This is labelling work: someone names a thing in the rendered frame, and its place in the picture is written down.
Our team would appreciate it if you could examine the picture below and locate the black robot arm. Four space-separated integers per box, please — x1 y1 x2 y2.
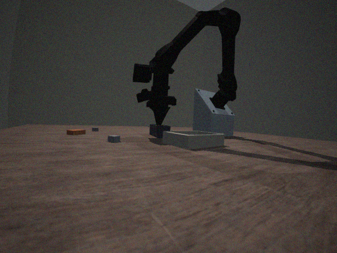
133 7 241 110

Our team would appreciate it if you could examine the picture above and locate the orange rectangular block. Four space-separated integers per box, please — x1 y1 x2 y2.
67 130 86 135

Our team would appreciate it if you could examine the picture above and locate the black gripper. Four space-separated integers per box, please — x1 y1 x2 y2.
146 82 176 125

